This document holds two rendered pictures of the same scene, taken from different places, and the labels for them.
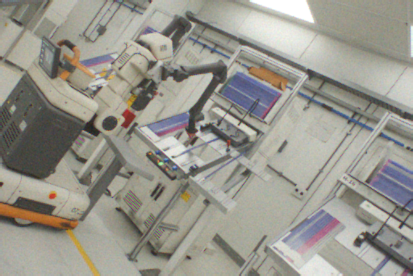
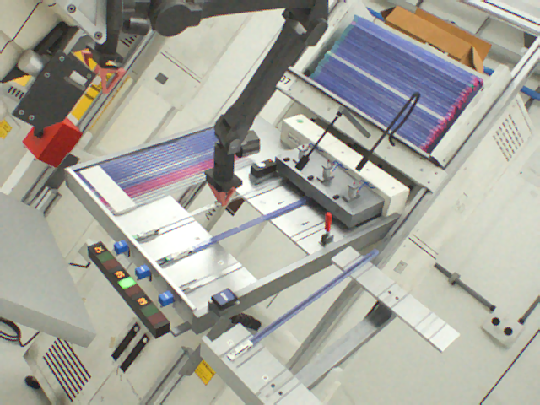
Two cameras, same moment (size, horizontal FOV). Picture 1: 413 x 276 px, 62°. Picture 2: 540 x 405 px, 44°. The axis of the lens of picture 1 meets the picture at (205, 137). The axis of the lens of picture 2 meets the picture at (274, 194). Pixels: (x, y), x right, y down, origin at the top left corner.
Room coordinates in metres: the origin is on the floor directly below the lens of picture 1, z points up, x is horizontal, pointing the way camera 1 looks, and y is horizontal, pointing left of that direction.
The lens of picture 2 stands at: (0.91, 0.01, 1.15)
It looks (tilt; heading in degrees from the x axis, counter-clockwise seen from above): 4 degrees down; 359
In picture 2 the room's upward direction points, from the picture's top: 37 degrees clockwise
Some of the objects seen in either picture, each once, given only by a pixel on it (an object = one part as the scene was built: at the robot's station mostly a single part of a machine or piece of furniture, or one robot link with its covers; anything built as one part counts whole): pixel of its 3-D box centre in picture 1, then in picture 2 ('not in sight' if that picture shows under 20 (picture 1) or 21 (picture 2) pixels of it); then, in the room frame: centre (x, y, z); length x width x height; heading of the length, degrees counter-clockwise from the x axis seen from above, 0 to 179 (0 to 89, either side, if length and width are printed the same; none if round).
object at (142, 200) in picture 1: (173, 207); (179, 376); (3.15, -0.14, 0.31); 0.70 x 0.65 x 0.62; 54
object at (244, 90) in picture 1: (251, 96); (394, 85); (3.01, -0.11, 1.52); 0.51 x 0.13 x 0.27; 54
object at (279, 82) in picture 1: (273, 80); (451, 43); (3.32, -0.20, 1.82); 0.68 x 0.30 x 0.20; 54
